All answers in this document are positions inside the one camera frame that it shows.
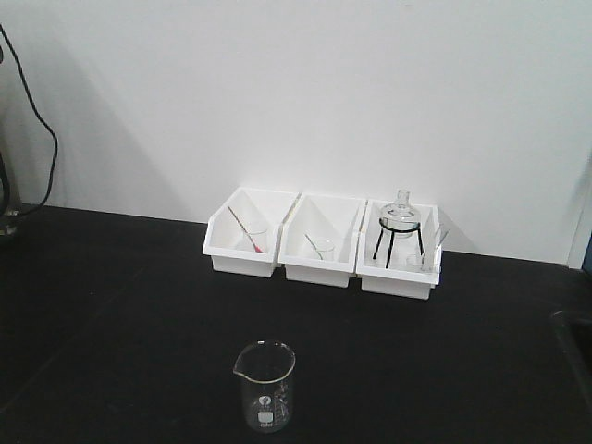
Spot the middle white plastic bin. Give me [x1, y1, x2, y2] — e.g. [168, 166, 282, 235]
[278, 193, 366, 288]

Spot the clear round-bottom glass flask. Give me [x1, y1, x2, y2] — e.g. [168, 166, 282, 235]
[379, 190, 421, 239]

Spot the small beaker in middle bin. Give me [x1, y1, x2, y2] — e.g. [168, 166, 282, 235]
[313, 238, 335, 261]

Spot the right white plastic bin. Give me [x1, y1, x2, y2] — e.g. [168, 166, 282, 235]
[355, 200, 443, 300]

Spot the large clear glass beaker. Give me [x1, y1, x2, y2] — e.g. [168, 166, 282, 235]
[232, 339, 296, 434]

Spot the black cable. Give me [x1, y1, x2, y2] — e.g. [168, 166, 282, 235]
[0, 23, 59, 208]

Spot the small beaker in right bin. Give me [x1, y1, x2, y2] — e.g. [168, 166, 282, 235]
[405, 254, 423, 272]

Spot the small beaker in left bin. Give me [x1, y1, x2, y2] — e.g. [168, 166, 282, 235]
[246, 226, 267, 253]

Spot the grey equipment at left edge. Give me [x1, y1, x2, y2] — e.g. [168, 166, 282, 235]
[1, 50, 20, 244]

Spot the small beaker in bin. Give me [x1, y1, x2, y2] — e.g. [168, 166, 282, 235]
[405, 254, 423, 272]
[246, 226, 267, 253]
[313, 238, 335, 261]

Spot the black metal tripod stand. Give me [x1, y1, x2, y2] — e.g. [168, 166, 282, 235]
[372, 216, 425, 269]

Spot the left white plastic bin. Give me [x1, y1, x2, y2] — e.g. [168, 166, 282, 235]
[203, 187, 300, 278]

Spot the white plastic bin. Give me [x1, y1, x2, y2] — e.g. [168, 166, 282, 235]
[203, 187, 300, 278]
[355, 200, 443, 300]
[278, 193, 366, 288]

